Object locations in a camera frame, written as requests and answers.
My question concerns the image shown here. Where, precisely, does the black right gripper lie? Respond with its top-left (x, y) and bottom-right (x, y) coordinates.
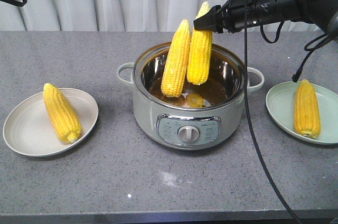
top-left (193, 0), bottom-right (264, 33)

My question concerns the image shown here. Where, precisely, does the yellow corn cob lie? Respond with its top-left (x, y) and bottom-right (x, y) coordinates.
top-left (43, 83), bottom-right (82, 144)
top-left (186, 1), bottom-right (213, 86)
top-left (294, 79), bottom-right (321, 139)
top-left (161, 19), bottom-right (190, 98)

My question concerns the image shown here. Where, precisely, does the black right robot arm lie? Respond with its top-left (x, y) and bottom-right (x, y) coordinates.
top-left (194, 0), bottom-right (337, 36)

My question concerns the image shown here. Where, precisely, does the white pleated curtain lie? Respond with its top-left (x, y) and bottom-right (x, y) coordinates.
top-left (1, 0), bottom-right (227, 32)

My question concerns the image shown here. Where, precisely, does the green round plate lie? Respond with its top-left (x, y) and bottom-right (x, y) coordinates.
top-left (266, 81), bottom-right (337, 145)

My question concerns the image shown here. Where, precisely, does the green electric cooking pot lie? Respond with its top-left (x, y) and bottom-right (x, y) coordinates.
top-left (118, 43), bottom-right (265, 151)

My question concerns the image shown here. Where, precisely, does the beige round plate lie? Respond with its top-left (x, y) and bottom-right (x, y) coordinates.
top-left (3, 88), bottom-right (99, 157)

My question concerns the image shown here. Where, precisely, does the black cable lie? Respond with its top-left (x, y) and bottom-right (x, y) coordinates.
top-left (237, 0), bottom-right (303, 224)

